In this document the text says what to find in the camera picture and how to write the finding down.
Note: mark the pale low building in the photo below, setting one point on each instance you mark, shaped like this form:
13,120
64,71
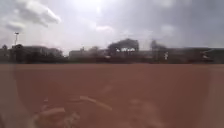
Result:
86,55

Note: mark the floodlight pole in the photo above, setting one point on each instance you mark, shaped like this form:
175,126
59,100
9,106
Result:
15,38

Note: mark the dark building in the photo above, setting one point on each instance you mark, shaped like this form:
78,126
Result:
36,54

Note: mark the building with arched roof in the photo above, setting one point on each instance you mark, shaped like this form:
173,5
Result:
123,46

